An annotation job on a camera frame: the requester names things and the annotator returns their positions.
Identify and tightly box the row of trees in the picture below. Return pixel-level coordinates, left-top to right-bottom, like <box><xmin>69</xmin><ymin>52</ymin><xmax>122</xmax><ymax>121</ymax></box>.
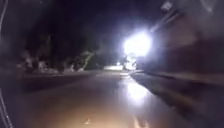
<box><xmin>16</xmin><ymin>33</ymin><xmax>114</xmax><ymax>75</ymax></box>

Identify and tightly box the dark wet asphalt road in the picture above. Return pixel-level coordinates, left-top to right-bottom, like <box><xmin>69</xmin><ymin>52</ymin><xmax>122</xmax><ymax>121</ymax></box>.
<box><xmin>6</xmin><ymin>69</ymin><xmax>201</xmax><ymax>128</ymax></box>

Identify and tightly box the building with long wall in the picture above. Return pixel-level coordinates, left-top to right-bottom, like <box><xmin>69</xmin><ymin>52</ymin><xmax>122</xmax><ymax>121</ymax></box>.
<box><xmin>139</xmin><ymin>6</ymin><xmax>224</xmax><ymax>76</ymax></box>

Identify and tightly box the bright street lamp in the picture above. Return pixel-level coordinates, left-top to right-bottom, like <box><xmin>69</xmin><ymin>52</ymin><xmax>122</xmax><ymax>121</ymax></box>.
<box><xmin>122</xmin><ymin>30</ymin><xmax>154</xmax><ymax>58</ymax></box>

